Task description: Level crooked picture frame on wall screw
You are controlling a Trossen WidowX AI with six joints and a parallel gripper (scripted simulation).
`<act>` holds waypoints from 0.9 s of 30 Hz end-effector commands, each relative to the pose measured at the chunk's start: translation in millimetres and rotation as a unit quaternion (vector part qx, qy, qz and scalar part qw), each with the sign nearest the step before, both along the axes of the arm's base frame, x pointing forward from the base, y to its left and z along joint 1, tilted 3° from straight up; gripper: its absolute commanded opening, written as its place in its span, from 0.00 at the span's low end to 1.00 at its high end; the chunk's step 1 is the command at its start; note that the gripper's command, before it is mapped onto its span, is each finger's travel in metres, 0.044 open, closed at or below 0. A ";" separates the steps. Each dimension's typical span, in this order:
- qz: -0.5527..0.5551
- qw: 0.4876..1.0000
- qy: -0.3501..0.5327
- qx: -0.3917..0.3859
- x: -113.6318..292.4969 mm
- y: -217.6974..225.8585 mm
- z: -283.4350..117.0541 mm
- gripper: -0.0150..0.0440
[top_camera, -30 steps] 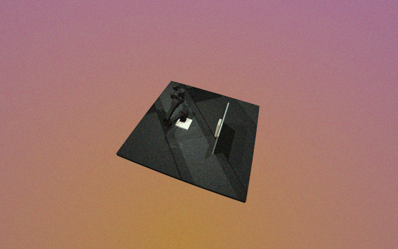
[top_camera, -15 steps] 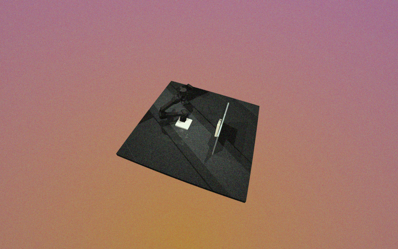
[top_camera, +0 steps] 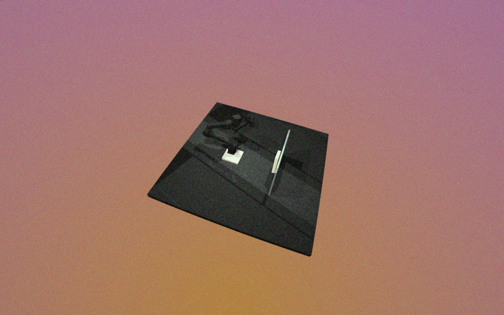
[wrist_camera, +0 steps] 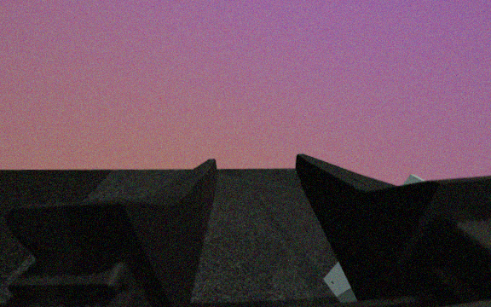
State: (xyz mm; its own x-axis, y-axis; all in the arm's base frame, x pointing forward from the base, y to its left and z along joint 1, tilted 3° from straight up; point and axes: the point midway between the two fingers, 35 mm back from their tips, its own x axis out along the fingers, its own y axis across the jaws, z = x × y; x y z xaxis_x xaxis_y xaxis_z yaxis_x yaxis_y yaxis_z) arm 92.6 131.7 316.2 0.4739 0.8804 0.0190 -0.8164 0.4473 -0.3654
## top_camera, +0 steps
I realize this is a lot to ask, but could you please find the beige picture frame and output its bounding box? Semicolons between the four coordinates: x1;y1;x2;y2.
272;150;281;173

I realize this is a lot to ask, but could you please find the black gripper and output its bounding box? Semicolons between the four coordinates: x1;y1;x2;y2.
240;116;255;128

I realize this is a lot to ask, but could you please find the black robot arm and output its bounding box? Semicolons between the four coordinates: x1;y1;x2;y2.
203;113;246;155

